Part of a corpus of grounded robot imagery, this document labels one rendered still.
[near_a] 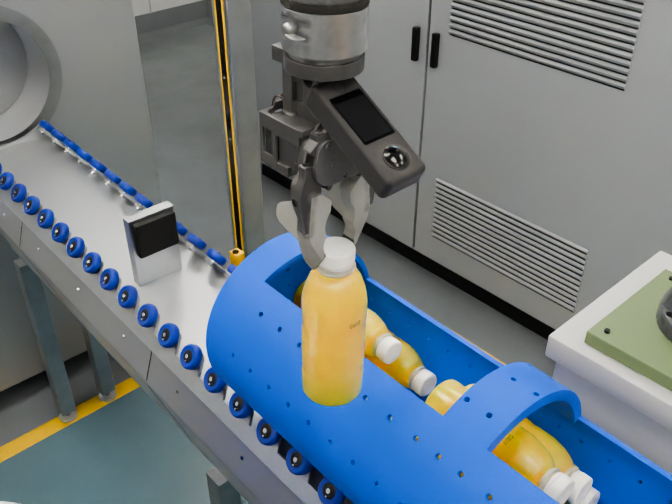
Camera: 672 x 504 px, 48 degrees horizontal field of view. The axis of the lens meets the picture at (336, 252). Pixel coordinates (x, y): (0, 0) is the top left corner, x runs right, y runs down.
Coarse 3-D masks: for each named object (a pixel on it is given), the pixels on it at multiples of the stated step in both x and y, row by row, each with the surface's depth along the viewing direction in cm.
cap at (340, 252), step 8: (328, 240) 77; (336, 240) 77; (344, 240) 77; (328, 248) 76; (336, 248) 76; (344, 248) 76; (352, 248) 76; (328, 256) 74; (336, 256) 74; (344, 256) 75; (352, 256) 75; (320, 264) 76; (328, 264) 75; (336, 264) 75; (344, 264) 75; (352, 264) 76
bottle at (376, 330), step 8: (296, 296) 121; (296, 304) 122; (368, 312) 115; (368, 320) 114; (376, 320) 114; (368, 328) 113; (376, 328) 113; (384, 328) 114; (368, 336) 112; (376, 336) 113; (384, 336) 113; (368, 344) 113; (376, 344) 112; (368, 352) 113
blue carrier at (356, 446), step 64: (256, 256) 112; (256, 320) 106; (384, 320) 125; (256, 384) 106; (384, 384) 92; (512, 384) 89; (320, 448) 98; (384, 448) 90; (448, 448) 85; (576, 448) 102
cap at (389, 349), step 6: (390, 336) 113; (384, 342) 112; (390, 342) 111; (396, 342) 112; (378, 348) 112; (384, 348) 111; (390, 348) 111; (396, 348) 112; (378, 354) 112; (384, 354) 111; (390, 354) 112; (396, 354) 113; (384, 360) 112; (390, 360) 113
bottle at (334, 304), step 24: (312, 288) 77; (336, 288) 76; (360, 288) 77; (312, 312) 77; (336, 312) 76; (360, 312) 78; (312, 336) 79; (336, 336) 78; (360, 336) 80; (312, 360) 81; (336, 360) 80; (360, 360) 82; (312, 384) 83; (336, 384) 82; (360, 384) 85
